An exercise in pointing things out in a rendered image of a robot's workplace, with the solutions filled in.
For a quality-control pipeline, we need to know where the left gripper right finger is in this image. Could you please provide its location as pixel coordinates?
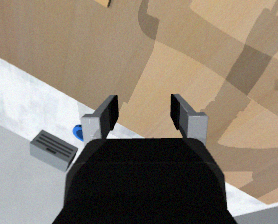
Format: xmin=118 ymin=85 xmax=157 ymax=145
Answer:
xmin=170 ymin=94 xmax=208 ymax=147

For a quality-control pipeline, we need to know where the tan cardboard sheet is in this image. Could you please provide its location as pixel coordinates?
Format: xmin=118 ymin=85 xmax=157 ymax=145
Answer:
xmin=95 ymin=0 xmax=111 ymax=8

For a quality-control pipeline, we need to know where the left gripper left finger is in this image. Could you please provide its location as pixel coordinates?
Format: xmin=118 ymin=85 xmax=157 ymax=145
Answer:
xmin=81 ymin=95 xmax=119 ymax=147

